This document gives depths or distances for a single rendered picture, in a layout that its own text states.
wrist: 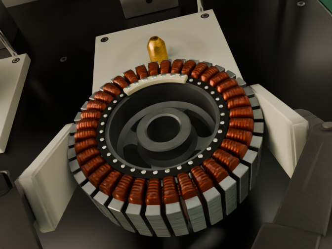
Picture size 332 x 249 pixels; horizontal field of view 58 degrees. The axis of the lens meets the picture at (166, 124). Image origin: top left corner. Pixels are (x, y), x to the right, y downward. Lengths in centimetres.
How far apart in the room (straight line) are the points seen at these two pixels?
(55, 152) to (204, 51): 21
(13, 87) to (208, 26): 23
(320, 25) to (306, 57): 6
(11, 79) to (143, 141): 25
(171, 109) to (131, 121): 3
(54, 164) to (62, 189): 1
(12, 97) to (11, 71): 5
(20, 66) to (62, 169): 26
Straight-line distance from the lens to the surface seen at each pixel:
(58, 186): 16
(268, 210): 23
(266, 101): 16
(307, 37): 37
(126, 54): 35
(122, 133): 20
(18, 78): 40
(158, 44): 31
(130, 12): 44
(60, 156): 17
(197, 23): 37
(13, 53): 43
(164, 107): 20
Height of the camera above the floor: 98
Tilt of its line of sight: 49 degrees down
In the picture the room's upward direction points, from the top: 16 degrees counter-clockwise
